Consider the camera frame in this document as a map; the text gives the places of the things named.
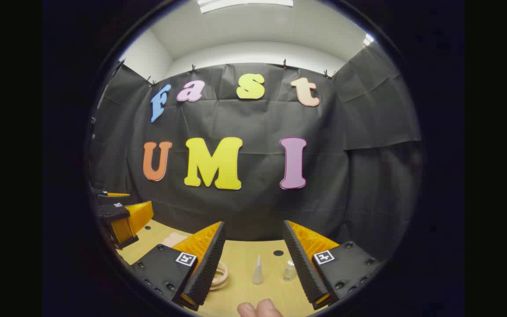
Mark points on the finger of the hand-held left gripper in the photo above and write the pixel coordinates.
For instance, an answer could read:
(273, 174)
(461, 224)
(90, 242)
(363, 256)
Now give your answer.
(115, 194)
(137, 218)

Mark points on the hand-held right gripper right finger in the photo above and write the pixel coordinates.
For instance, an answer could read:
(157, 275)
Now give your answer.
(299, 259)

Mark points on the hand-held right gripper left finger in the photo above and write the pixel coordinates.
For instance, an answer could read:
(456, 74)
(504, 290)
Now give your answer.
(209, 259)

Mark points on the small pump bottle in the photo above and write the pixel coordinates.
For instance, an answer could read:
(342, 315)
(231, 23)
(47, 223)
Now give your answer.
(289, 271)

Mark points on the white skin care tube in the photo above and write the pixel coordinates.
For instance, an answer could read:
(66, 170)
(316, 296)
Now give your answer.
(258, 270)

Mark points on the black backdrop cloth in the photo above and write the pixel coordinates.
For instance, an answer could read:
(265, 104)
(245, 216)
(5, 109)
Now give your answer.
(258, 119)

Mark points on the small ceiling light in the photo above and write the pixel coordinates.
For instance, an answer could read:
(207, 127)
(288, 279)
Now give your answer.
(368, 39)

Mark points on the long ceiling light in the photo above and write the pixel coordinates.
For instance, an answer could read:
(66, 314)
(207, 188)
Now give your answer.
(244, 3)

